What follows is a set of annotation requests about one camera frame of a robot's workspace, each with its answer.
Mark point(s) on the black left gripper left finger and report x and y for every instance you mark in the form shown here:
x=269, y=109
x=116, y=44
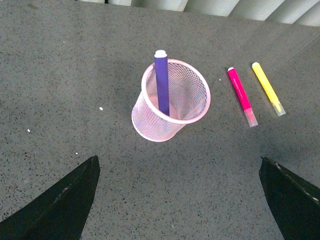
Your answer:
x=59, y=213

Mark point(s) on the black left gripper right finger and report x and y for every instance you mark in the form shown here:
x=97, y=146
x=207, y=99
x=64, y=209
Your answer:
x=293, y=201

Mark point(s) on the pink marker pen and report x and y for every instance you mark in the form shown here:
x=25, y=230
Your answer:
x=242, y=97

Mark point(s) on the purple marker pen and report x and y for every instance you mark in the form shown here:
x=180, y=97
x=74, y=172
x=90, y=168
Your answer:
x=162, y=81

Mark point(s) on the pink mesh pen cup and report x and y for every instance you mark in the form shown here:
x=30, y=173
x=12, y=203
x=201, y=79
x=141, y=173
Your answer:
x=189, y=101

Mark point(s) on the yellow marker pen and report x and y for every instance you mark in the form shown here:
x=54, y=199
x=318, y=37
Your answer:
x=268, y=89

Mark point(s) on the grey pleated curtain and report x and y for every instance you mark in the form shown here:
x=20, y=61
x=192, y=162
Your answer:
x=300, y=12

